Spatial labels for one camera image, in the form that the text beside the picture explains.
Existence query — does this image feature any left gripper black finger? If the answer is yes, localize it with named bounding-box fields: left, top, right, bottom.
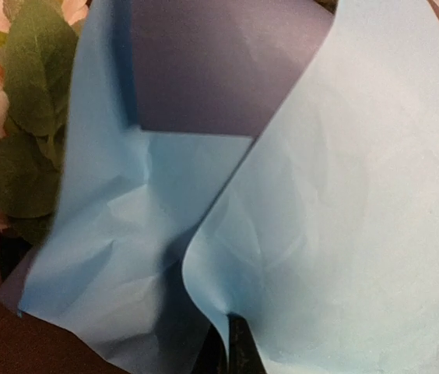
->
left=228, top=314, right=266, bottom=374

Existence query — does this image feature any blue tissue paper sheet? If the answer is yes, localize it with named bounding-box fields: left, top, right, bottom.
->
left=0, top=1, right=439, bottom=373

